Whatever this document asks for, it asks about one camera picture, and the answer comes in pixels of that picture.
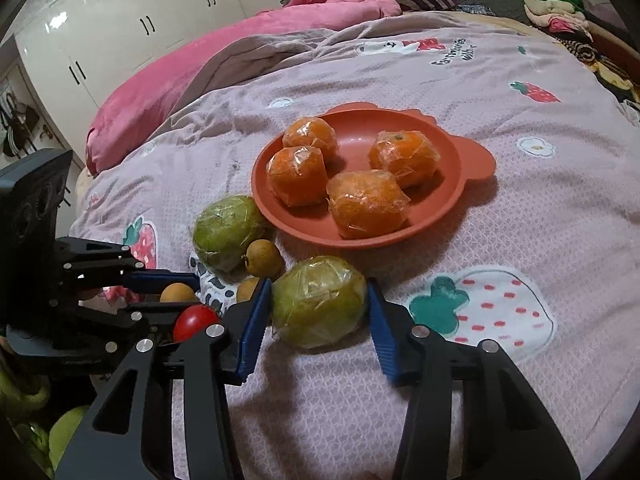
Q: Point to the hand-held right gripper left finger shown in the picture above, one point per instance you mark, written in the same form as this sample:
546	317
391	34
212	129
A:
255	325

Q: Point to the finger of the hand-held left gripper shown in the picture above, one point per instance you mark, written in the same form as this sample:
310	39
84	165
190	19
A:
160	280
150	312

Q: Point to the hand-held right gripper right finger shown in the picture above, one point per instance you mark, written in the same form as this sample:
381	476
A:
382	325

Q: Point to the brown longan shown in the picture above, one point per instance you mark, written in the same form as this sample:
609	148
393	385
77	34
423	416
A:
176	292
261	258
247	290

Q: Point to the red tomato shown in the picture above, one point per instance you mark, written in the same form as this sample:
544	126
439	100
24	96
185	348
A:
195	322

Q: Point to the plastic-wrapped green citrus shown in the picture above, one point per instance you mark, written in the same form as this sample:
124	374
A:
227	232
317	302

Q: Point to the plastic-wrapped orange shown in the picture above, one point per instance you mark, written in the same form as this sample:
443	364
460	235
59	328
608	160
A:
407	157
367	203
297	176
310	135

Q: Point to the orange plastic plate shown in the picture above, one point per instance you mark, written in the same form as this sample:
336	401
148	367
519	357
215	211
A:
355	145

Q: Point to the hanging dark bags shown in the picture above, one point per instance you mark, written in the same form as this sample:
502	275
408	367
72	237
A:
17	125

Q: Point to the yellow-green cloth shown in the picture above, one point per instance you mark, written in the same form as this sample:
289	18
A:
65	425

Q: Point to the pink fleece blanket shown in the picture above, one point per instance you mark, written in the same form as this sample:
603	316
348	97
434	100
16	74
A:
175	95

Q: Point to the white glossy wardrobe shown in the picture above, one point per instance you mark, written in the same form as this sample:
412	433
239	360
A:
125	10

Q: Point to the beige bed sheet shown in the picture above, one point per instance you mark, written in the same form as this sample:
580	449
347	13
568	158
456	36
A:
500	22

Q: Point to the dark striped cloth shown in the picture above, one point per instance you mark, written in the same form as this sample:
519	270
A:
425	1

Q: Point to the pile of folded clothes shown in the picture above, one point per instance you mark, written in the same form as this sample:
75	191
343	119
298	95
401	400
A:
560	10

